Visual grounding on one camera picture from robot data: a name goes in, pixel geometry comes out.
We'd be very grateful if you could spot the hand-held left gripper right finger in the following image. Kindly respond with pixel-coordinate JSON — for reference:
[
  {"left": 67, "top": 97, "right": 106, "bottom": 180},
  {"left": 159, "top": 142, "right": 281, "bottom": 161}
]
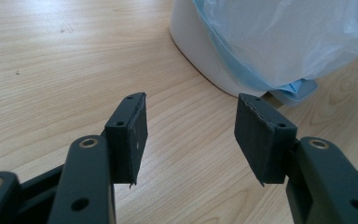
[{"left": 233, "top": 92, "right": 298, "bottom": 187}]

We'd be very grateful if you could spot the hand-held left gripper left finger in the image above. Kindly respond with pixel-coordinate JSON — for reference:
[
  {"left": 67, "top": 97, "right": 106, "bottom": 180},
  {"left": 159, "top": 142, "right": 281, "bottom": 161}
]
[{"left": 103, "top": 91, "right": 149, "bottom": 188}]

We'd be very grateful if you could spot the white trash bin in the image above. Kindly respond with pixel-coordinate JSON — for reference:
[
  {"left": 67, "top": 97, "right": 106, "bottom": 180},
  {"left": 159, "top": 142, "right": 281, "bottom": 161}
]
[{"left": 169, "top": 0, "right": 267, "bottom": 98}]

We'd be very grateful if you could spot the translucent blue bin liner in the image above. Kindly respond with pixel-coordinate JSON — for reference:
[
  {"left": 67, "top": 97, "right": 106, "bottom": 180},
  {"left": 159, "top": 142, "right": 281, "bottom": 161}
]
[{"left": 192, "top": 0, "right": 358, "bottom": 107}]

